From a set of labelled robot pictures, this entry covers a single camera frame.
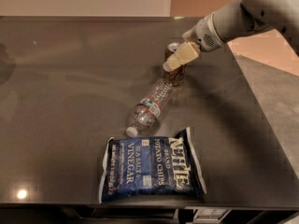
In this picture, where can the white label under table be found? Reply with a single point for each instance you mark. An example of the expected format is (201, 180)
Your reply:
(211, 213)

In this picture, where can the clear plastic water bottle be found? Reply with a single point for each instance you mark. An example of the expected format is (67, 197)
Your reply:
(146, 113)

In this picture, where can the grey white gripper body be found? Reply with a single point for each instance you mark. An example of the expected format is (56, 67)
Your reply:
(202, 32)

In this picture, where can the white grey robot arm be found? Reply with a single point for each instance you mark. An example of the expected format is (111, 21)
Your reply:
(237, 19)

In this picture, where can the orange soda can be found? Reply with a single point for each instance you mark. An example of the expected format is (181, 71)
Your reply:
(176, 77)

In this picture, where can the blue potato chips bag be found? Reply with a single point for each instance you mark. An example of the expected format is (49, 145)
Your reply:
(155, 165)

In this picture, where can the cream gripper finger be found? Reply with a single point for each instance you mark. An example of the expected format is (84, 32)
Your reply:
(186, 52)

